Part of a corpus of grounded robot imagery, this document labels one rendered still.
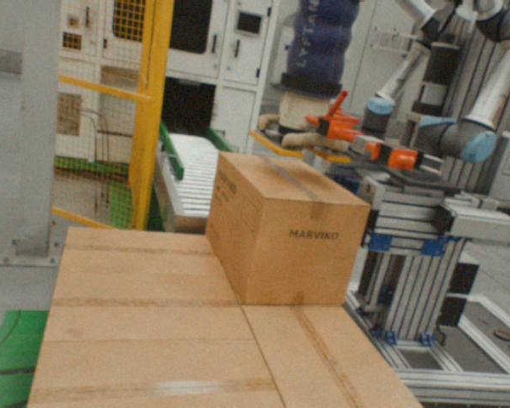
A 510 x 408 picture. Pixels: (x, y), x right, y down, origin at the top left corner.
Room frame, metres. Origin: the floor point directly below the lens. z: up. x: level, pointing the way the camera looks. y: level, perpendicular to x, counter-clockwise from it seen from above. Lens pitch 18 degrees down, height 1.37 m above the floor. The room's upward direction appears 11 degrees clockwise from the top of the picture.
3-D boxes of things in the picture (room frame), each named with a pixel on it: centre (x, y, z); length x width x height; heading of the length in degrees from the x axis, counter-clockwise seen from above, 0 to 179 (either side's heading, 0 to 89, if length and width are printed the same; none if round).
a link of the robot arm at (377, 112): (2.31, -0.47, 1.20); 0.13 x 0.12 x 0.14; 173
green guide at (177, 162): (3.52, 0.79, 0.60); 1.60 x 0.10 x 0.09; 20
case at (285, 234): (1.82, -0.09, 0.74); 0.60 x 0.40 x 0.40; 23
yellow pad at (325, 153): (1.86, -0.19, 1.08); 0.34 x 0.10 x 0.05; 22
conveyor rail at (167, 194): (3.16, 0.73, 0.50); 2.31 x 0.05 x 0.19; 20
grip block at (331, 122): (1.59, -0.20, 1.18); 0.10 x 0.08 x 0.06; 112
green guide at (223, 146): (3.70, 0.29, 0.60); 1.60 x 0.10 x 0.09; 20
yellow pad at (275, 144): (1.79, -0.01, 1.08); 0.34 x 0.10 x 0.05; 22
